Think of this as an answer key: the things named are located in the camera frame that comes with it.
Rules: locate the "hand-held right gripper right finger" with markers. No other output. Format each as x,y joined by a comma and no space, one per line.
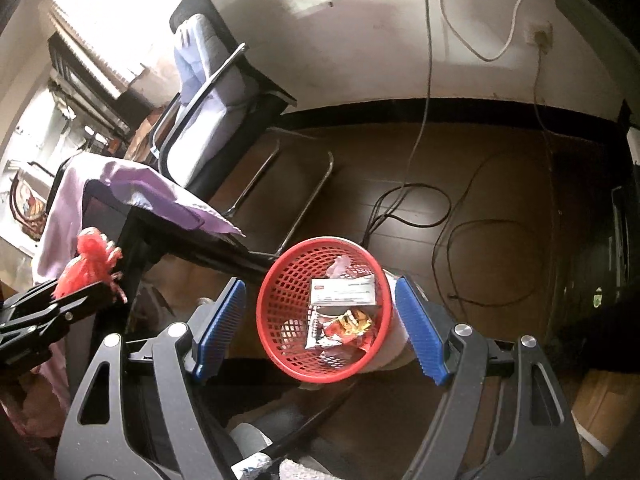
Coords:
420,330

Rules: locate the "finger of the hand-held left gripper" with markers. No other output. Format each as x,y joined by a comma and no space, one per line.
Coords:
30,296
75,305

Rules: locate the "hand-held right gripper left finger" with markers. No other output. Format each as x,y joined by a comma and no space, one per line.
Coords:
220,330

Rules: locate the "colourful snack wrapper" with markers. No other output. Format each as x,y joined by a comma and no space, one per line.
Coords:
345,327

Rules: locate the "red mesh waste basket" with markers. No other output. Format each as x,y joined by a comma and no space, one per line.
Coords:
280,280

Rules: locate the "white card packet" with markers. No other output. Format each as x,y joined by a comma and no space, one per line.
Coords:
345,290

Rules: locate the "clear pink wrapper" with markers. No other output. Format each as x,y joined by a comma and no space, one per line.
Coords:
339,266

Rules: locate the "red printed picture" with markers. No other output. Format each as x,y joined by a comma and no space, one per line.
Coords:
30,205

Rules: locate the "silver foil wrapper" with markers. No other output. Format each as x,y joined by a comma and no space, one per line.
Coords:
252,467

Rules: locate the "cardboard box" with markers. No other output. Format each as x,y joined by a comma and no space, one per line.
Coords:
605,410

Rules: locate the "black metal rack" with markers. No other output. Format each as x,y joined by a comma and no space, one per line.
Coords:
95,95

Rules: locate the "wall socket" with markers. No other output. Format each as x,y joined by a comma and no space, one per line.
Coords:
539,35

